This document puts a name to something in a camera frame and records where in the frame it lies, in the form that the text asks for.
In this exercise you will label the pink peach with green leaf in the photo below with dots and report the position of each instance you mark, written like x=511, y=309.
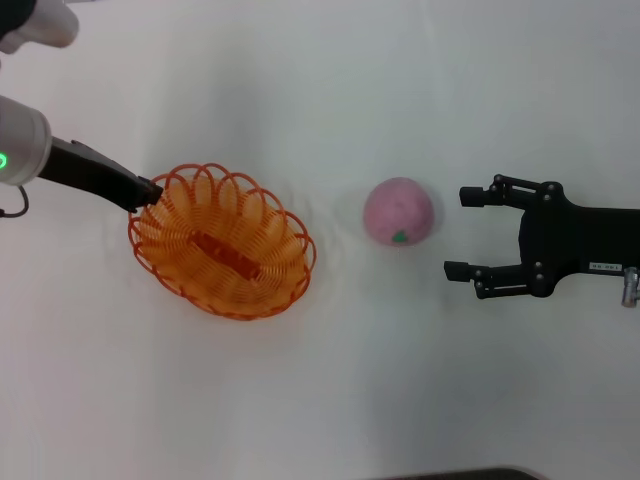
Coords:
x=397, y=210

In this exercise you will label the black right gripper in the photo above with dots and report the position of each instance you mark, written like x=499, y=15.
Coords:
x=575, y=240

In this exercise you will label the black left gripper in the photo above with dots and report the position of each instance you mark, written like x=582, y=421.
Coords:
x=90, y=172

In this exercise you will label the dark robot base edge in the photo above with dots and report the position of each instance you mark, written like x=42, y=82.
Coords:
x=462, y=474

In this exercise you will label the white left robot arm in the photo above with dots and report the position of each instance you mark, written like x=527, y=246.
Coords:
x=25, y=145

